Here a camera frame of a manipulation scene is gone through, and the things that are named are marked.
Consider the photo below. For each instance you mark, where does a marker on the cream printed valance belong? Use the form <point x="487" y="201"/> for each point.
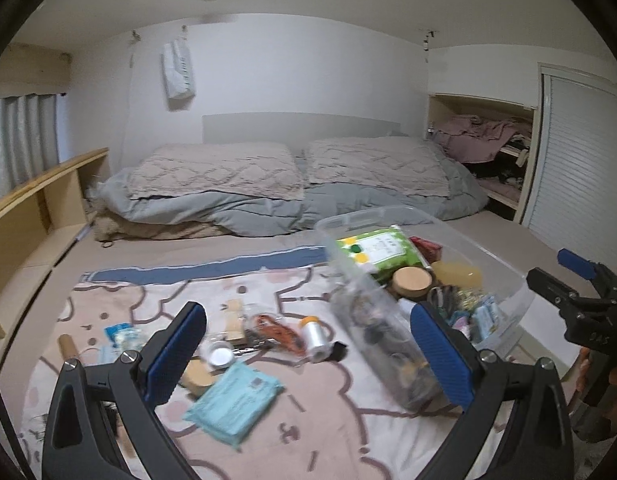
<point x="26" y="69"/>

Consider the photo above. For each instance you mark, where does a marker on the kraft cardboard box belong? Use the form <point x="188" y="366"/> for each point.
<point x="198" y="377"/>

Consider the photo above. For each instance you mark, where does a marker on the beige pillow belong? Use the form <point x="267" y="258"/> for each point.
<point x="398" y="163"/>
<point x="256" y="169"/>

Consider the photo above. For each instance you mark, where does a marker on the white hanging bag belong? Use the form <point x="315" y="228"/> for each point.
<point x="178" y="73"/>

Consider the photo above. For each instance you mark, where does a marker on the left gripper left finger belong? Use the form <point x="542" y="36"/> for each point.
<point x="167" y="353"/>

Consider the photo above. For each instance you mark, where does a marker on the round wooden lid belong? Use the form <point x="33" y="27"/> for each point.
<point x="412" y="282"/>

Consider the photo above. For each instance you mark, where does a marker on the pile of clothes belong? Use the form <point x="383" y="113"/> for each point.
<point x="471" y="139"/>

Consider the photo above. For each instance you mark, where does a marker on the person right hand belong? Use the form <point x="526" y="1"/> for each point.
<point x="586" y="364"/>

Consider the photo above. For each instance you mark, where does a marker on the cartoon print bed blanket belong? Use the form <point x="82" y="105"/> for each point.
<point x="330" y="420"/>

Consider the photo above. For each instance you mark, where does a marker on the white louvered closet door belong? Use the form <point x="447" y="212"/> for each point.
<point x="573" y="198"/>

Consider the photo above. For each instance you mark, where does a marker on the green tissue pack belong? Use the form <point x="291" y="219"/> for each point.
<point x="381" y="252"/>

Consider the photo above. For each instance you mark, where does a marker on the right beige pillow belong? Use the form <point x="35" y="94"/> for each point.
<point x="398" y="163"/>

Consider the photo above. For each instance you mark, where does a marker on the left beige pillow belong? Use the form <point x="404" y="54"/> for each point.
<point x="256" y="169"/>

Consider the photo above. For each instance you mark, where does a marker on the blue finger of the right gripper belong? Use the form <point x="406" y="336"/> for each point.
<point x="577" y="264"/>

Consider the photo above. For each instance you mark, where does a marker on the yellow translucent plastic case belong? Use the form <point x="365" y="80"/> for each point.
<point x="454" y="273"/>

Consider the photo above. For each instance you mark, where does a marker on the black small cube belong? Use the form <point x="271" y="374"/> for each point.
<point x="338" y="352"/>

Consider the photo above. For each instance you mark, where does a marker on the red rectangular box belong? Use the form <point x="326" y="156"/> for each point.
<point x="431" y="251"/>

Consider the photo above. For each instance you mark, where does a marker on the orange cord bag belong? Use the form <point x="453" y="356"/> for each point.
<point x="270" y="327"/>

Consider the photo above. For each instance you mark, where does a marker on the grey curtain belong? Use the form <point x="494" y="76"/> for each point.
<point x="28" y="139"/>

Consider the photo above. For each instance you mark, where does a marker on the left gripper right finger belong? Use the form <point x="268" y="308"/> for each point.
<point x="449" y="354"/>

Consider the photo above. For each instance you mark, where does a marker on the grey headboard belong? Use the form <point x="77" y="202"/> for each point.
<point x="294" y="130"/>

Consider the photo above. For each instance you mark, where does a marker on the white thread spool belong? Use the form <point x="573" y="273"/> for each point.
<point x="317" y="345"/>

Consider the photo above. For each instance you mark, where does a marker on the small wooden block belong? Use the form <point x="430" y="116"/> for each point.
<point x="234" y="321"/>

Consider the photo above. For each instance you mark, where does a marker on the clear plastic storage bin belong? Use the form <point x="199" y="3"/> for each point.
<point x="378" y="320"/>

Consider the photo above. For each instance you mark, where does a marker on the white round jar lid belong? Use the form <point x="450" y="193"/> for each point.
<point x="220" y="355"/>

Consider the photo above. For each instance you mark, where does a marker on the teal wet wipes pack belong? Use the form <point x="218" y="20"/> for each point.
<point x="231" y="408"/>

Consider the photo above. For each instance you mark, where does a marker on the grey duvet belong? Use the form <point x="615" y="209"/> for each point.
<point x="218" y="213"/>

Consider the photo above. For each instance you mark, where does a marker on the wooden bedside shelf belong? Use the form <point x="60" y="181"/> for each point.
<point x="39" y="224"/>

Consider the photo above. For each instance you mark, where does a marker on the blue small packet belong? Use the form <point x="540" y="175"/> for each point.
<point x="121" y="334"/>

